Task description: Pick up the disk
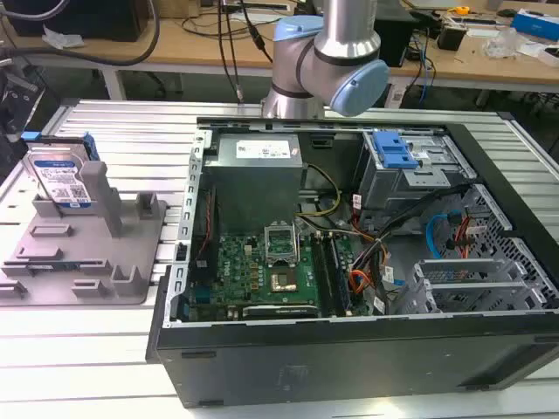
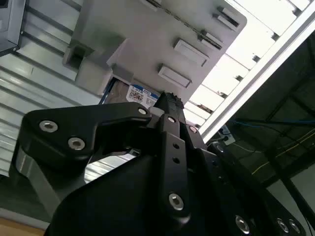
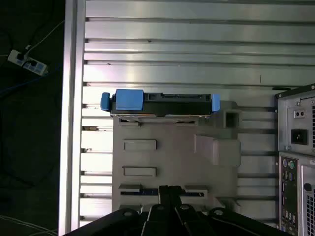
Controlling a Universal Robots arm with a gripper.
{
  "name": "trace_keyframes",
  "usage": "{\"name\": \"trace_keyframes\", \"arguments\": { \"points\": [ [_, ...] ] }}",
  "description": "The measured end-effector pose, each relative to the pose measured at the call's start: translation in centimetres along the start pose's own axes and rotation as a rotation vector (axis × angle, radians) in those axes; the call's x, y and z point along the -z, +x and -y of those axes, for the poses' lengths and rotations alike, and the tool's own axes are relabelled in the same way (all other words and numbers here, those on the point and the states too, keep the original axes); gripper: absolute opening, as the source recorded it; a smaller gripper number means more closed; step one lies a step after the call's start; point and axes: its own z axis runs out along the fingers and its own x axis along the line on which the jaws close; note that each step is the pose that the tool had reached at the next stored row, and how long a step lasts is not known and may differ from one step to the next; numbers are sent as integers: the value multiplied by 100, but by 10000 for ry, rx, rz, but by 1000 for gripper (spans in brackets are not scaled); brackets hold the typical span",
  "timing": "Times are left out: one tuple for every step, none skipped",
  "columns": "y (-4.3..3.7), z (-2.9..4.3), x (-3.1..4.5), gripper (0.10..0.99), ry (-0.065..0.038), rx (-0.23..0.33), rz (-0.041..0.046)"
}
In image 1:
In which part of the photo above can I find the grey power supply unit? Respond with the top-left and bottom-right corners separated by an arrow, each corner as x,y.
204,133 -> 306,236

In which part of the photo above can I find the blue cardboard box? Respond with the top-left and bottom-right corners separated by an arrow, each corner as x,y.
511,9 -> 559,43

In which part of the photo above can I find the black graphics card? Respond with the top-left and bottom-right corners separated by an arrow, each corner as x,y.
242,304 -> 320,319

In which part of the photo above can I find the wooden desk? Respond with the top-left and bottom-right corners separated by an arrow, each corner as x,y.
383,0 -> 559,93
0,3 -> 280,102

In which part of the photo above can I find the black box on desk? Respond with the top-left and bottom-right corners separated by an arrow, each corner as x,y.
437,22 -> 468,51

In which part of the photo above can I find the grey metal drive cage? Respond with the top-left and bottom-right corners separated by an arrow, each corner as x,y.
354,129 -> 477,219

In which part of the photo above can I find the yellow black power wire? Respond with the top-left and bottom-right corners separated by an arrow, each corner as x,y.
294,161 -> 342,218

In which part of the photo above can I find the blue hanging cable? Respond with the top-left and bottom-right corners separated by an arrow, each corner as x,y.
418,34 -> 438,106

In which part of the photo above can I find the silver expansion slot bracket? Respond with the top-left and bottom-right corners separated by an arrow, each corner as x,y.
414,258 -> 516,280

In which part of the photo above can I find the RAM stick on rack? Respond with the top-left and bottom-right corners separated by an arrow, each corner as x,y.
25,260 -> 82,271

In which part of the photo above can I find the grey parts rack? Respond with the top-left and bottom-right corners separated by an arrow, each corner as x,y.
0,160 -> 170,306

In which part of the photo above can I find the green motherboard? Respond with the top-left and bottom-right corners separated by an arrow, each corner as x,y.
188,230 -> 375,322

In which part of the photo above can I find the CPU socket with open cover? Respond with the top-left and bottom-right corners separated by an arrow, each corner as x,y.
263,224 -> 300,268

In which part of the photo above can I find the hanging black cable with plug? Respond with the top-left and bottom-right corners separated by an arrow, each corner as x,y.
217,0 -> 245,104

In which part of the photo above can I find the orange wire bundle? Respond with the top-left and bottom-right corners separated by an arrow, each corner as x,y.
349,270 -> 372,303

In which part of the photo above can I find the hard disk in blue carrier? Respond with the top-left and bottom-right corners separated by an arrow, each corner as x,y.
20,132 -> 98,208

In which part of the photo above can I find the black computer tower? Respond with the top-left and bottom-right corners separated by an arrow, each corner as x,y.
374,3 -> 416,68

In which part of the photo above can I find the blue SATA wire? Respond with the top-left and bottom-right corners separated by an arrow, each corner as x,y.
425,210 -> 462,262

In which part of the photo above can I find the clear plastic bag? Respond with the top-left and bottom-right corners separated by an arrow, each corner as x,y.
482,28 -> 529,58

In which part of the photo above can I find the black open PC case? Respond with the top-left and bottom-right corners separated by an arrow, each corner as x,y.
145,116 -> 559,409

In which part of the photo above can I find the blue disk bay latch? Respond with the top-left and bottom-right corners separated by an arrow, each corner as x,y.
372,130 -> 421,171

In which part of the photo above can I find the thick black cable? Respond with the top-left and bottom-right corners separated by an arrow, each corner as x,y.
0,0 -> 159,67

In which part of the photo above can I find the black RAM slot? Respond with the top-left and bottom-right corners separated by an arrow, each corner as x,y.
310,234 -> 334,318
327,235 -> 352,316

